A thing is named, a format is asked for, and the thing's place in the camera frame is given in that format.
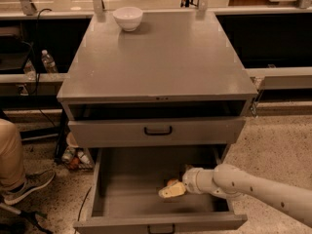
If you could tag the bottles under cabinet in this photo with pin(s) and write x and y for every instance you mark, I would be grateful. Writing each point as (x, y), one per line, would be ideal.
(75, 157)

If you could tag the clear plastic water bottle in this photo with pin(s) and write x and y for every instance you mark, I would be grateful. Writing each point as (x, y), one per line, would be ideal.
(49, 62)

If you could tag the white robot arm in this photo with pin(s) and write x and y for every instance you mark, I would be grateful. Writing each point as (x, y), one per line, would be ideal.
(229, 182)

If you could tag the open grey lower drawer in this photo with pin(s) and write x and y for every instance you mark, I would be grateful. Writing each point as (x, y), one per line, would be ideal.
(125, 200)

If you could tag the grey metal drawer cabinet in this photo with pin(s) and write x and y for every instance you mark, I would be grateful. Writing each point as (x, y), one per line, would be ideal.
(176, 64)

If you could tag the person leg khaki trousers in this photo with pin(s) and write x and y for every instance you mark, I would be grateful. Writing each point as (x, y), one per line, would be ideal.
(12, 172)

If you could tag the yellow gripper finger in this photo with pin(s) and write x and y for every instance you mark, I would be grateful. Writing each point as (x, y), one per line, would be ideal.
(173, 190)

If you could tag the closed grey upper drawer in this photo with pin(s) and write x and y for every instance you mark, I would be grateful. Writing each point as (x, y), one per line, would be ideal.
(157, 132)

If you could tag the orange fruit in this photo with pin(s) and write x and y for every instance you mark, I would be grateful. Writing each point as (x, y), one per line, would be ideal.
(172, 181)

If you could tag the white ceramic bowl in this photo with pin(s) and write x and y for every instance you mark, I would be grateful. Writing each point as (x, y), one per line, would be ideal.
(128, 18)

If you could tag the grey sneaker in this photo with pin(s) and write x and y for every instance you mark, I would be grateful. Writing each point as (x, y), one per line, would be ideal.
(33, 183)

